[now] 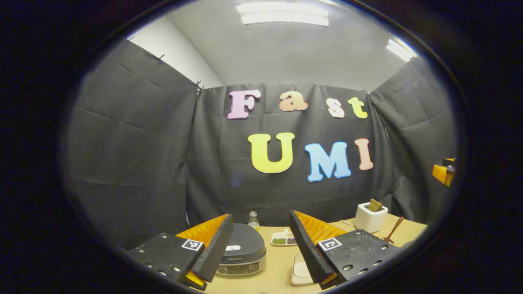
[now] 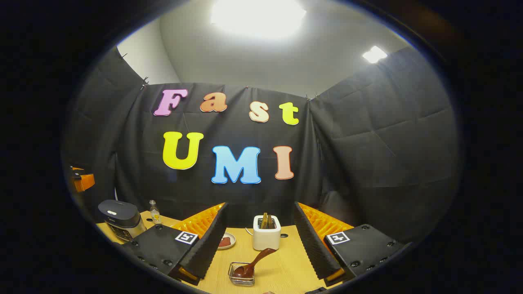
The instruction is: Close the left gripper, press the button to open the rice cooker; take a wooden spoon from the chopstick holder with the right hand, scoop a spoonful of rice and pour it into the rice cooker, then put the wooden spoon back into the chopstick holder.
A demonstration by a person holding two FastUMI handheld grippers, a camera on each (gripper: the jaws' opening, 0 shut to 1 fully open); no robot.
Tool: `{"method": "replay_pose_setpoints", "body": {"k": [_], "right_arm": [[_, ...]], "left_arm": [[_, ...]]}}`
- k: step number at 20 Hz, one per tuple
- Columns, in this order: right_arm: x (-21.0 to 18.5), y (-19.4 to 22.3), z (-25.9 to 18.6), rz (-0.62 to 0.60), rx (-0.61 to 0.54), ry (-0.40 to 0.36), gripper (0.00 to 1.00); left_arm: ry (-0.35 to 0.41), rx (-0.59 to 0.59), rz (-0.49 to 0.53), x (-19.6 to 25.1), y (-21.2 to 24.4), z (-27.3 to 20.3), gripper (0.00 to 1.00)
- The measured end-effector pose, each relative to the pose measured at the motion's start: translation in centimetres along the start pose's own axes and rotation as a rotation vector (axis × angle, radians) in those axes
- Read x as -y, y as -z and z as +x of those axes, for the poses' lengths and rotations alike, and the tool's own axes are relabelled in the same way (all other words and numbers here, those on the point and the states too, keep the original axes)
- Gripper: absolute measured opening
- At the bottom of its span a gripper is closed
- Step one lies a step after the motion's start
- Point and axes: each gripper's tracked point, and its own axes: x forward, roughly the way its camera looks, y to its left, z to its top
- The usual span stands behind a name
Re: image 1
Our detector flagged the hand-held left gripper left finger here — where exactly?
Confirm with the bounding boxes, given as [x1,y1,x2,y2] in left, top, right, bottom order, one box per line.
[127,214,234,291]

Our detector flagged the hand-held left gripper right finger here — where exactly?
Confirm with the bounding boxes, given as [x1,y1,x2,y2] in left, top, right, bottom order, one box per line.
[289,210,403,290]

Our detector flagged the clear glass rice tray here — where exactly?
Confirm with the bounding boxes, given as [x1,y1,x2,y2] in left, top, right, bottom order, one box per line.
[290,253,315,286]

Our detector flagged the silver black rice cooker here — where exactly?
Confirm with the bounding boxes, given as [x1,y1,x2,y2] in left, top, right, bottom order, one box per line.
[215,223,267,277]

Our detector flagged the brown wooden spoon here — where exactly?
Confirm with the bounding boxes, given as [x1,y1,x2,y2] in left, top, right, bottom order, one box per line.
[382,216,405,244]

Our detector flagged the white divided bean dish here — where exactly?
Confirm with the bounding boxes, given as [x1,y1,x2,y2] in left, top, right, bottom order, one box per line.
[271,229,297,246]

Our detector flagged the white toaster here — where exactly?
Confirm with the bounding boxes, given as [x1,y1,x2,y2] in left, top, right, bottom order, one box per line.
[354,202,389,234]

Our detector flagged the black backdrop cloth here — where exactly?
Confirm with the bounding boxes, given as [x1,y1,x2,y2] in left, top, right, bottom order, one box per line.
[65,39,456,249]

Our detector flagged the small ceiling light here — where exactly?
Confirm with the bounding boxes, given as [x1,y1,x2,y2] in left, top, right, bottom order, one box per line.
[386,39,417,62]

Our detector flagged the long ceiling light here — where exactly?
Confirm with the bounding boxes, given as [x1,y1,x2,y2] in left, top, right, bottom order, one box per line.
[236,2,329,27]

